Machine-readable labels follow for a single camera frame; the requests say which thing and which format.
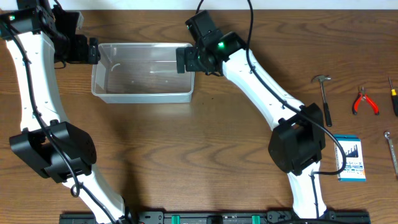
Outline clear plastic container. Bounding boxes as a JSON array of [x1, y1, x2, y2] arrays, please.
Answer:
[[91, 43, 195, 104]]

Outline small claw hammer black handle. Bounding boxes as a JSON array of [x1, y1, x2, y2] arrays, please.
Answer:
[[312, 75, 332, 127]]

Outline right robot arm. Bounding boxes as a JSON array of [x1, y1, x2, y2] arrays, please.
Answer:
[[176, 11, 326, 219]]

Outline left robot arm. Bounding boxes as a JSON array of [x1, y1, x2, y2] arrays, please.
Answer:
[[1, 0, 138, 223]]

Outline blue white screwdriver set box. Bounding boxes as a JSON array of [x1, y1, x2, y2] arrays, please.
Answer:
[[335, 134, 366, 182]]

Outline yellow black screwdriver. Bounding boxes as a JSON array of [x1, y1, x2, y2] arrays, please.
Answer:
[[388, 77, 398, 116]]

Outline silver metal wrench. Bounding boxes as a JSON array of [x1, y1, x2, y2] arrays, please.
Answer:
[[384, 131, 397, 177]]

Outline red handled pliers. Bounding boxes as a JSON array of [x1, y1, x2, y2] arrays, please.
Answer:
[[351, 86, 380, 116]]

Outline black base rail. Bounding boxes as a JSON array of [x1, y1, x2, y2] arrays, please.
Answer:
[[58, 210, 371, 224]]

